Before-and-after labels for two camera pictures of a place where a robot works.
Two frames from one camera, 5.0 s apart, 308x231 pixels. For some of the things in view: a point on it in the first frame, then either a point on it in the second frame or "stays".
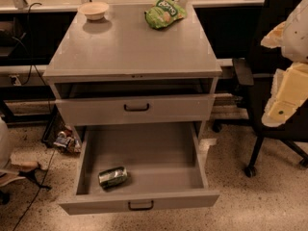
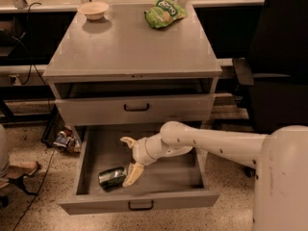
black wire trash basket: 61,136 stays
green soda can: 113,177 stays
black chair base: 34,176 -> 19,181
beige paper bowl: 93,11 stays
